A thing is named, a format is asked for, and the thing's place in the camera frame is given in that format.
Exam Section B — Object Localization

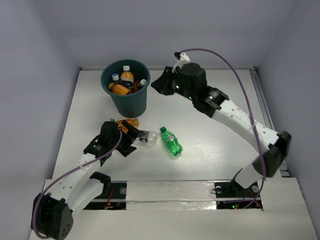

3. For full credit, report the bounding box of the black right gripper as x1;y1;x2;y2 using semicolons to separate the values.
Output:
151;66;196;101

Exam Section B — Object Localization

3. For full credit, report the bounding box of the clear bottle black label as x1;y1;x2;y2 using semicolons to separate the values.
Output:
138;130;158;148

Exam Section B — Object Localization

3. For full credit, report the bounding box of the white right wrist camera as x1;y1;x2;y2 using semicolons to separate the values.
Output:
172;51;191;73

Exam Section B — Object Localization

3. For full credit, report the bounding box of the orange label tea bottle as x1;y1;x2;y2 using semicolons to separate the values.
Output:
133;79;147;93

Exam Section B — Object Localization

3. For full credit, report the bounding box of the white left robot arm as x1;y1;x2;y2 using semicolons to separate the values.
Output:
31;121;144;240

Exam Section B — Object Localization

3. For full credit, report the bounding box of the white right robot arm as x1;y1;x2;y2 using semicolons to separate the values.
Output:
151;62;292;196

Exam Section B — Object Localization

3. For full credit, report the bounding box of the green soda bottle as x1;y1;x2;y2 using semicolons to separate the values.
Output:
160;126;183;156

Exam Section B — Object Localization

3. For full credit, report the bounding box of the small orange juice bottle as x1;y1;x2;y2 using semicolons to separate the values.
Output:
108;82;132;96

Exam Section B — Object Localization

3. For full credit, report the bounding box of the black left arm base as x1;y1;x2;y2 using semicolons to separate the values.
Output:
84;181;127;210

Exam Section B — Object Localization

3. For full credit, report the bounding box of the small orange patterned bottle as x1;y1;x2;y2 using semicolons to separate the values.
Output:
116;118;140;128

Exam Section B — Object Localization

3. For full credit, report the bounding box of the large clear plastic bottle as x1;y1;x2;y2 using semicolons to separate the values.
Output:
112;73;122;85

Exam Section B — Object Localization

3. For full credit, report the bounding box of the dark green plastic bin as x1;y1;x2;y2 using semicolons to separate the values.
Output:
100;59;151;118

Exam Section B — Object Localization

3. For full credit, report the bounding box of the yellow blue label bottle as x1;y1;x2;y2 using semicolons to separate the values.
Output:
120;65;134;90

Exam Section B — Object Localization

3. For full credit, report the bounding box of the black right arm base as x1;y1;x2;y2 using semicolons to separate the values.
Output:
210;169;263;210

